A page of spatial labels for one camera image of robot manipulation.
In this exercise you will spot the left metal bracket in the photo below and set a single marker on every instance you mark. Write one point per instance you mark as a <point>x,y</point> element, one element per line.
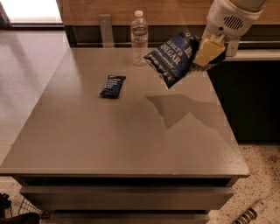
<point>106,30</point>

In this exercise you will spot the right metal bracket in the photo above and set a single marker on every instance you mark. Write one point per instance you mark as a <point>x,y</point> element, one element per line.
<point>232,47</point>

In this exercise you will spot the white striped tool on floor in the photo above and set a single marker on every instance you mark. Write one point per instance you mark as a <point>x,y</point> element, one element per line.
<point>252,212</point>

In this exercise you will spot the dark blue snack bar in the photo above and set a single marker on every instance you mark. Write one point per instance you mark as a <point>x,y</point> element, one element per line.
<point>112,87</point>

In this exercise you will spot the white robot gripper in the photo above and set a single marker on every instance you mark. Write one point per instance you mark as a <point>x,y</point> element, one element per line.
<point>226,17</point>

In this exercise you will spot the horizontal metal rail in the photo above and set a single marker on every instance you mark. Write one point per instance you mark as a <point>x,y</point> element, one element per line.
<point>258,43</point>

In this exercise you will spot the wire basket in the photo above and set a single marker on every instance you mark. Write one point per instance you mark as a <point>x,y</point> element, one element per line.
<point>27,207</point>

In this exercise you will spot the blue vinegar chip bag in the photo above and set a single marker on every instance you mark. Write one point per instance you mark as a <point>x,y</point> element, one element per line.
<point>173,59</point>

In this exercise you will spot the metal bracket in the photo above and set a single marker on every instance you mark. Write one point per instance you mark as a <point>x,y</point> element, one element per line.
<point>232,47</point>
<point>106,30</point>

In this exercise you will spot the clear plastic water bottle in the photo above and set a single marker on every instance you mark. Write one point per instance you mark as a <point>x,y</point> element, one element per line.
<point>139,38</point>

